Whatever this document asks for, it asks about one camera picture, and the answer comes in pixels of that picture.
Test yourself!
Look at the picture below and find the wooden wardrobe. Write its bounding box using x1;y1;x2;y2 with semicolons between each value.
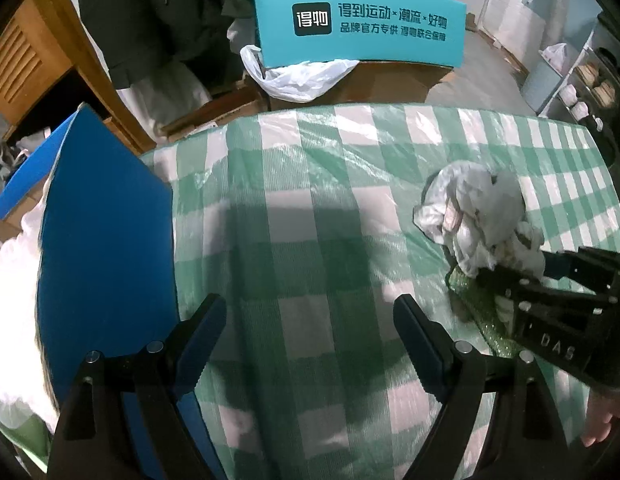
0;0;158;157

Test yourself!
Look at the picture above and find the green checked tablecloth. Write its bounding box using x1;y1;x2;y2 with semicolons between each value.
140;102;620;480

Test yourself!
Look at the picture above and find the pile of grey clothes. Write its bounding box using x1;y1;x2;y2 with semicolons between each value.
0;129;31;197

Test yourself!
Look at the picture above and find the plain white plastic bag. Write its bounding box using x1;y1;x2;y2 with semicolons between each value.
0;194;60;432

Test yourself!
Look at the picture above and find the teal box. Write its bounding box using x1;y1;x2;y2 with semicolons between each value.
253;0;467;69

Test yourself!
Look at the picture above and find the metal shelf rack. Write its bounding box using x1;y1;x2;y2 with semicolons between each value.
555;10;620;137

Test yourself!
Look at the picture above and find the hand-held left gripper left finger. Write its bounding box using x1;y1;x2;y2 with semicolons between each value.
47;294;228;480

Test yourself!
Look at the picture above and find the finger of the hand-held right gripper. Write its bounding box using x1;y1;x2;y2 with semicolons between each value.
477;264;613;315
540;246;620;292

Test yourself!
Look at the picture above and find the person's right hand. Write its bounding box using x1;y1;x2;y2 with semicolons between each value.
580;387;620;448

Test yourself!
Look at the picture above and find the small white plastic bag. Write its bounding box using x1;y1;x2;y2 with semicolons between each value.
540;42;572;74

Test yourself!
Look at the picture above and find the white garment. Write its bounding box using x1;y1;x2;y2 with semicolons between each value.
114;60;217;134

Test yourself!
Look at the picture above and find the small brown cardboard box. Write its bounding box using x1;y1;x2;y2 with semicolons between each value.
160;85;269;144

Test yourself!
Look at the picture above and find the black hanging coat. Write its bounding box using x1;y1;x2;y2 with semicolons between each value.
77;0;241;89

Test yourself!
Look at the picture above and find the light blue cabinet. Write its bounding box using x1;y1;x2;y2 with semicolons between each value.
520;50;567;117

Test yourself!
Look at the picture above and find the blue cardboard box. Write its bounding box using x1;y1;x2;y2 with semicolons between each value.
0;102;225;480

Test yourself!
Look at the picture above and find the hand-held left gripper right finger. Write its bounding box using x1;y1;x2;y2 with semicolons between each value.
392;294;573;480

